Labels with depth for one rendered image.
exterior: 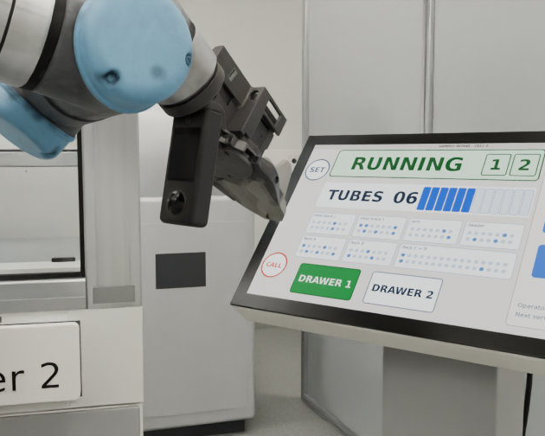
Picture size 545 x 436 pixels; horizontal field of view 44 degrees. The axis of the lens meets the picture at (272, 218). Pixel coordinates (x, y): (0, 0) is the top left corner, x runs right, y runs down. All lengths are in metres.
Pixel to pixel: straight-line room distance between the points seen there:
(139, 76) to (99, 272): 0.63
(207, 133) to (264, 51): 3.90
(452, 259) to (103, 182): 0.49
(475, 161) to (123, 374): 0.58
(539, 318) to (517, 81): 1.22
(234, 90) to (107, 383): 0.53
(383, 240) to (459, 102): 1.27
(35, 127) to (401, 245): 0.50
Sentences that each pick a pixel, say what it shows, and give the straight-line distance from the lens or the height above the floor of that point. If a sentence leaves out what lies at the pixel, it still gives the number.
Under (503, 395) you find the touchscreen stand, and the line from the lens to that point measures 0.93.
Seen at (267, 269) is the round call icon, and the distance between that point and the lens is 0.95.
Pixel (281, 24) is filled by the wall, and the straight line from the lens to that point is 4.62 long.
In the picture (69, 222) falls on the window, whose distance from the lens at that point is 1.02.
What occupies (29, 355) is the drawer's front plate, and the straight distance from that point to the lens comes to 1.03.
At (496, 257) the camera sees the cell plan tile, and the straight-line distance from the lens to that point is 0.83.
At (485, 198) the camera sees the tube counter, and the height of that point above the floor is 1.11.
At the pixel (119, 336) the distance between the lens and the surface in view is 1.03.
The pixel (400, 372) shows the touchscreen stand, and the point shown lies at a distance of 0.95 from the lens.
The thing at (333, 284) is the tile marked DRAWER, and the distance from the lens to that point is 0.88.
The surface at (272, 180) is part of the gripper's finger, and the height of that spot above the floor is 1.14.
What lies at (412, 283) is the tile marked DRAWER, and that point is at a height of 1.01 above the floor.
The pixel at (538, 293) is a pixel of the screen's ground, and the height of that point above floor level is 1.02.
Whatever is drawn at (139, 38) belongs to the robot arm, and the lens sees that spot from 0.43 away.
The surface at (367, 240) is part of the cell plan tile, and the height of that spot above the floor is 1.06.
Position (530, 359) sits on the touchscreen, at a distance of 0.77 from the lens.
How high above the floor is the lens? 1.17
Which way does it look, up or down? 5 degrees down
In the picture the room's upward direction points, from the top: straight up
